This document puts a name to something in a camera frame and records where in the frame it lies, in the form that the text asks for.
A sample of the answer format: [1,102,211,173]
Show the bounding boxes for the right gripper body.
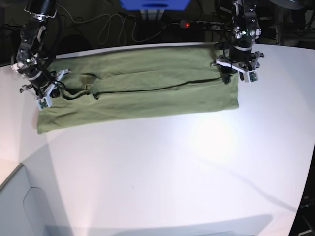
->
[19,69,71,98]

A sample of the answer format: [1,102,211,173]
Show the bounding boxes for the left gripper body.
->
[210,46,265,73]

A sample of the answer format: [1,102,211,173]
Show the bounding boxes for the green T-shirt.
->
[37,46,239,134]

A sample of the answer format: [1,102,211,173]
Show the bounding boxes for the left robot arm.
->
[211,0,264,85]

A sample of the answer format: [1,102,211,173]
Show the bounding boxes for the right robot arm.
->
[11,0,65,100]

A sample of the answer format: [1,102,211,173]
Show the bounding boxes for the black power strip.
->
[179,20,225,31]

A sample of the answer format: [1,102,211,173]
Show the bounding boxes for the blue box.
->
[120,0,190,11]

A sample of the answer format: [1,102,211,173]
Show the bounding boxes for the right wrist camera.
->
[36,96,52,111]

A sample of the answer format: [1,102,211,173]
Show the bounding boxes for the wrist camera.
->
[36,96,52,111]
[244,70,258,83]

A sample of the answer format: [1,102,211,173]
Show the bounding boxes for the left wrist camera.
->
[244,70,258,83]

